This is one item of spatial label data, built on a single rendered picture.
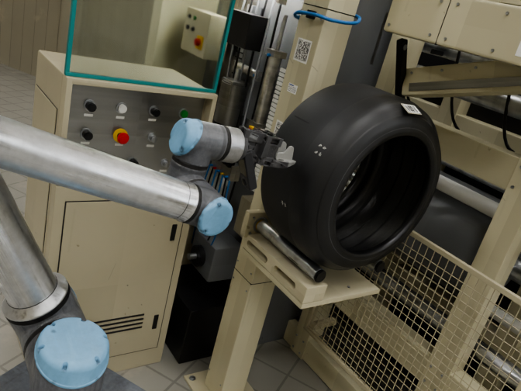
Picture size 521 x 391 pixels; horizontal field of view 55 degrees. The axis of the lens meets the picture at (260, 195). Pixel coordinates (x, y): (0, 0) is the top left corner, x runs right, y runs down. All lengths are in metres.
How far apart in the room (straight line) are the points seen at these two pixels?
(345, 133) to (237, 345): 1.11
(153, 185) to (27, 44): 6.51
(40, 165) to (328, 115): 0.82
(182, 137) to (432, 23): 0.93
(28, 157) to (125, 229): 1.10
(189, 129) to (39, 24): 6.20
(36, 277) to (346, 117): 0.87
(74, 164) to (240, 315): 1.28
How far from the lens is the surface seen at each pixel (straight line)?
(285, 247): 1.67
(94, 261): 2.01
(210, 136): 1.19
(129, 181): 0.99
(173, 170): 1.22
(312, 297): 1.62
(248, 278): 2.00
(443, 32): 1.73
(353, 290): 1.79
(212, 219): 1.10
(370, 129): 1.41
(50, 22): 7.16
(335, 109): 1.46
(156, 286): 2.20
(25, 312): 1.25
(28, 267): 1.19
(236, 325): 2.12
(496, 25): 1.64
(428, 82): 1.89
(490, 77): 1.77
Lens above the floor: 1.63
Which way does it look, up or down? 21 degrees down
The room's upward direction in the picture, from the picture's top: 15 degrees clockwise
